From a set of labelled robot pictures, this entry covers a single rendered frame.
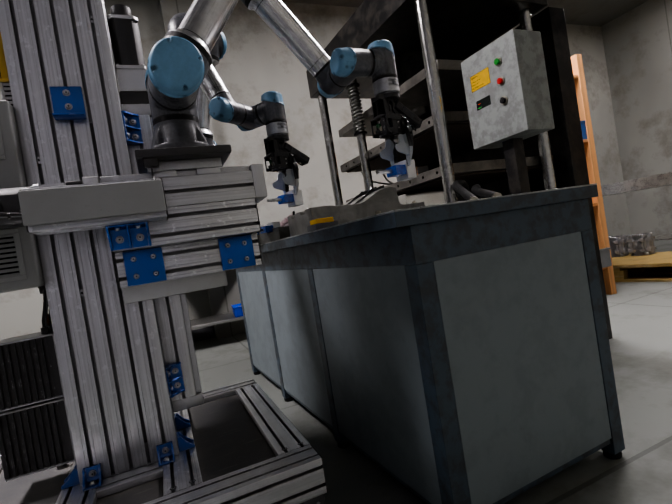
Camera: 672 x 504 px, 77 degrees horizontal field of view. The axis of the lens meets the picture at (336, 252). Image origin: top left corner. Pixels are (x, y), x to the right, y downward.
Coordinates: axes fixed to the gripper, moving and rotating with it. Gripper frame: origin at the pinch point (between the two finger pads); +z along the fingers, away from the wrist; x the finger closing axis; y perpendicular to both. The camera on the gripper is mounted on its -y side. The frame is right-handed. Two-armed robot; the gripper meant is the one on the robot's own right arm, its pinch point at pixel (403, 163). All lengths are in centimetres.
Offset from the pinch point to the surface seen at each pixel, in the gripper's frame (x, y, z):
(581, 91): -68, -271, -68
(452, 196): -38, -65, 7
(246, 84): -329, -112, -165
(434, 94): -39, -64, -40
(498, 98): -13, -73, -29
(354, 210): -35.0, -6.0, 9.1
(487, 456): 24, 11, 77
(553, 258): 28.6, -22.1, 33.5
